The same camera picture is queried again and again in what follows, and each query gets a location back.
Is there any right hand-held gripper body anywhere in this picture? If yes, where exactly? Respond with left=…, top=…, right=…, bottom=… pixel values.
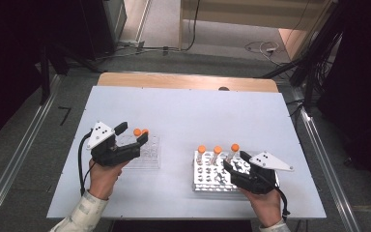
left=232, top=151, right=294, bottom=195

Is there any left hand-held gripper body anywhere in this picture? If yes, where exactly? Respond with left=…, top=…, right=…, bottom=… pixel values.
left=86, top=121, right=142, bottom=167

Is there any clear acrylic test tube rack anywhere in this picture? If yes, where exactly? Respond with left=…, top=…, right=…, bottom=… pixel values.
left=115, top=133, right=161, bottom=170

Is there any white metal test tube rack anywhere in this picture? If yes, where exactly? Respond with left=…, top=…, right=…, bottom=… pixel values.
left=191, top=149, right=280, bottom=193

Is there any person's right hand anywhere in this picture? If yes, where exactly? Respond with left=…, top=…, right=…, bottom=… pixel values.
left=240, top=188, right=283, bottom=228

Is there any person's left hand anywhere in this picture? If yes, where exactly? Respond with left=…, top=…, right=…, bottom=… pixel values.
left=88, top=160, right=128, bottom=201

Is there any wooden table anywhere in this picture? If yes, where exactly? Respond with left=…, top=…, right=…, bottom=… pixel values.
left=97, top=72, right=279, bottom=94

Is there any black metal stand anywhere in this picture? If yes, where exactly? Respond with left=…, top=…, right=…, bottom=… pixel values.
left=260, top=0, right=347, bottom=110
left=38, top=43, right=104, bottom=105

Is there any black cabinet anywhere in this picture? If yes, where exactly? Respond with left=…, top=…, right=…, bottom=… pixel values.
left=44, top=0, right=128, bottom=62

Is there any black curtain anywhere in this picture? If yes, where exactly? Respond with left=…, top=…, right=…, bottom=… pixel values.
left=315, top=0, right=371, bottom=194
left=0, top=0, right=49, bottom=153

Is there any beige wooden furniture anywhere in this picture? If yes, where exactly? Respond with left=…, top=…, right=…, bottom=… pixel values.
left=177, top=0, right=336, bottom=62

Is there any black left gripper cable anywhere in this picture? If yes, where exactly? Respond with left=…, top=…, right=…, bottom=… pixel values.
left=77, top=130, right=98, bottom=197

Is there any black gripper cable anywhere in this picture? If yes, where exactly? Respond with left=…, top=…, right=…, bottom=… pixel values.
left=77, top=130, right=98, bottom=197
left=271, top=185, right=292, bottom=223

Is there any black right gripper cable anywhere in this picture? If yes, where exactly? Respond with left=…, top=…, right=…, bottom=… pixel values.
left=271, top=185, right=292, bottom=223

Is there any metal floor rail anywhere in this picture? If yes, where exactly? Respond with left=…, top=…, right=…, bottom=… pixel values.
left=0, top=73, right=62, bottom=223
left=294, top=86, right=363, bottom=232

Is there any grey floor cable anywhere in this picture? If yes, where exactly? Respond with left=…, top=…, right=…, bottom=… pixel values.
left=93, top=40, right=180, bottom=66

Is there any white floor cable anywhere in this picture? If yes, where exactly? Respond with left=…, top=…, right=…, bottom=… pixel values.
left=244, top=40, right=281, bottom=59

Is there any black hanging cable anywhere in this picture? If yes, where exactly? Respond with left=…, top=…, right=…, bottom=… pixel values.
left=180, top=0, right=202, bottom=52

